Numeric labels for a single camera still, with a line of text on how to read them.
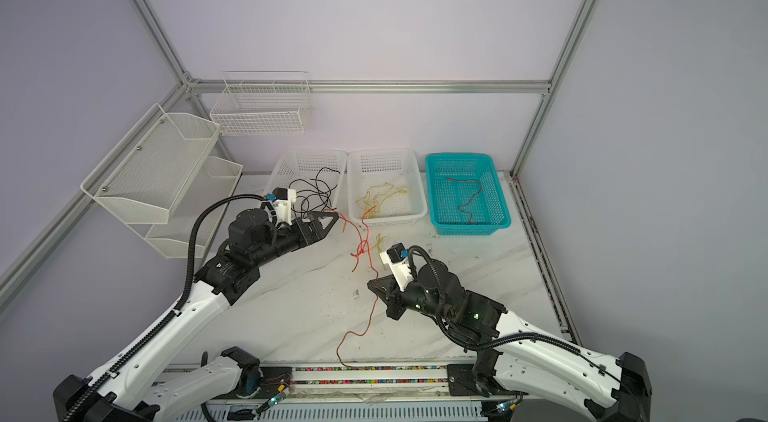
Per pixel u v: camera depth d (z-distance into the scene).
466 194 1.15
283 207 0.66
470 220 1.07
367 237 0.66
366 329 0.82
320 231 0.63
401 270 0.60
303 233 0.62
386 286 0.63
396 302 0.59
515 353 0.47
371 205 1.08
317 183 1.15
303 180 1.15
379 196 1.10
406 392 0.73
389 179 1.18
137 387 0.39
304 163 1.19
